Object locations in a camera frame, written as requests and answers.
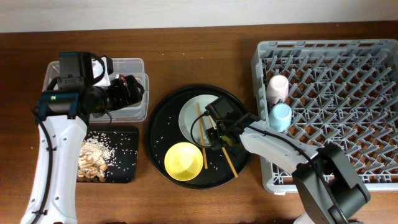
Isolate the wooden chopstick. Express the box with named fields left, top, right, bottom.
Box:
left=208, top=116, right=238, bottom=178
left=197, top=103, right=208, bottom=169

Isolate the grey round plate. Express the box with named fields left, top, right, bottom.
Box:
left=178, top=95, right=218, bottom=146

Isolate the blue cup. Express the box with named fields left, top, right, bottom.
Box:
left=269, top=103, right=292, bottom=132

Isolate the pink cup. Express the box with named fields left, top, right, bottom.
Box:
left=266, top=75, right=289, bottom=105

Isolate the yellow bowl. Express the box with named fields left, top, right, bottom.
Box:
left=164, top=142, right=204, bottom=182

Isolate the food scraps pile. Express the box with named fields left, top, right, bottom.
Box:
left=76, top=136, right=116, bottom=182

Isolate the gold brown snack wrapper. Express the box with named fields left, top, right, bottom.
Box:
left=116, top=74, right=127, bottom=91

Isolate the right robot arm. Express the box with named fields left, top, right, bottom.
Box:
left=205, top=96, right=371, bottom=223

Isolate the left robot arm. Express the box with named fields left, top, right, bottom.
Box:
left=21, top=52, right=145, bottom=223

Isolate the grey dishwasher rack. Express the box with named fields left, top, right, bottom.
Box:
left=251, top=39, right=397, bottom=191

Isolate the clear plastic storage bin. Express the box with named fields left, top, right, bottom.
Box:
left=36, top=52, right=145, bottom=124

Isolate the black rectangular tray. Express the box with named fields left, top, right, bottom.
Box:
left=84, top=125, right=139, bottom=184

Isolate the round black serving tray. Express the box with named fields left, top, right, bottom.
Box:
left=146, top=85, right=247, bottom=189

